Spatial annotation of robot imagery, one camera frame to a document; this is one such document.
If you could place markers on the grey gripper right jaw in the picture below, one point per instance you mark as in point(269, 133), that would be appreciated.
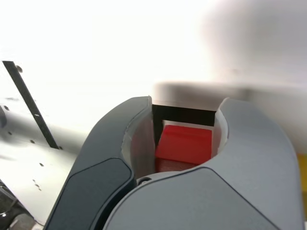
point(216, 203)

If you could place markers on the yellow cube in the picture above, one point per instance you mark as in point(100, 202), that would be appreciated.
point(302, 179)

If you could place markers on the black tape strip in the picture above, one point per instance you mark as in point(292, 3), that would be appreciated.
point(31, 105)

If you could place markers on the red cube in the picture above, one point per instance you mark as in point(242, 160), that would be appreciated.
point(184, 146)

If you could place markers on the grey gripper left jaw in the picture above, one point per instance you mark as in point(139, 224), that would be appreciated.
point(100, 167)

